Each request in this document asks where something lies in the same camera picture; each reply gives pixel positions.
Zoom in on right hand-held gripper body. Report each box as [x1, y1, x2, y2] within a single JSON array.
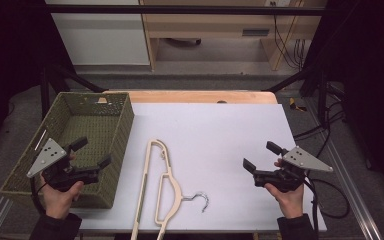
[[253, 145, 334, 194]]

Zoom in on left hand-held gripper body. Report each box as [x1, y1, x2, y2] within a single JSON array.
[[26, 137, 101, 193]]

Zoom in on green woven basket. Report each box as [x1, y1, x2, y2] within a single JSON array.
[[0, 91, 135, 210]]

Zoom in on beige clothes hanger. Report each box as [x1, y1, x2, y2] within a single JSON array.
[[130, 138, 210, 240]]

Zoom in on person's right hand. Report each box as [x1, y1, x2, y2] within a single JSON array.
[[264, 183, 306, 220]]

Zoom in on person's left hand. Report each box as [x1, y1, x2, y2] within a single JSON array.
[[40, 175, 85, 220]]

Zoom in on white table mat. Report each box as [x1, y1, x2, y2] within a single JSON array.
[[69, 102, 328, 233]]

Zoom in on yellow black tool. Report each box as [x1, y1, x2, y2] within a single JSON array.
[[288, 97, 308, 113]]

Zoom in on black metal stand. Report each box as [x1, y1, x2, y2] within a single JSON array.
[[264, 66, 328, 125], [39, 64, 108, 119]]

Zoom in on white cabinet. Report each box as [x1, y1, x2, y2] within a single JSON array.
[[44, 0, 151, 66]]

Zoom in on black curtain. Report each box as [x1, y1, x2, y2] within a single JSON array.
[[303, 0, 384, 196], [0, 0, 75, 159]]

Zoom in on light wooden desk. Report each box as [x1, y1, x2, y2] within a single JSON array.
[[139, 0, 328, 72]]

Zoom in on black floor cable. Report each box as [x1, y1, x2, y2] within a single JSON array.
[[292, 99, 347, 158]]

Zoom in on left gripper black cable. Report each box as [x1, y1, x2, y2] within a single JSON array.
[[29, 175, 47, 215]]

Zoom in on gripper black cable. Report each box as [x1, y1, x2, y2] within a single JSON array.
[[302, 178, 351, 240], [29, 175, 47, 215]]

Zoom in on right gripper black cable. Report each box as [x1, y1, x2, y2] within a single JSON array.
[[302, 178, 351, 240]]

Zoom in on black hanging cables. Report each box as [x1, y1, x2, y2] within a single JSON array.
[[270, 1, 307, 70]]

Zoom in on black horizontal frame bar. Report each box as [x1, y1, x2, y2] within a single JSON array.
[[44, 4, 328, 16]]

